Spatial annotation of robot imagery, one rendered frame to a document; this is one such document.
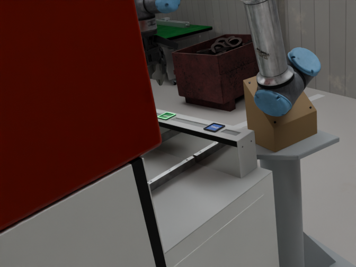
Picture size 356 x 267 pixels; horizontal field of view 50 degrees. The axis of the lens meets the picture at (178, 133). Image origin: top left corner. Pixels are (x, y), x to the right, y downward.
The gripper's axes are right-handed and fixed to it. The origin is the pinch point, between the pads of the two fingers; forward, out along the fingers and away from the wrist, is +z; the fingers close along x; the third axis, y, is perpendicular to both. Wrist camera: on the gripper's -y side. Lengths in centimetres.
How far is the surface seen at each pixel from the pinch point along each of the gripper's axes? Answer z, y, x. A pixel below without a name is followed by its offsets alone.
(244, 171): 26.9, 3.3, 40.0
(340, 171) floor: 111, -142, 4
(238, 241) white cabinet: 44, 17, 46
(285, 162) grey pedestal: 36, -21, 40
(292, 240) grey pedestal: 74, -22, 40
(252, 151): 21.8, -1.8, 40.0
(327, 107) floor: 110, -249, -60
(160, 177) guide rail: 25.8, 23.0, 19.0
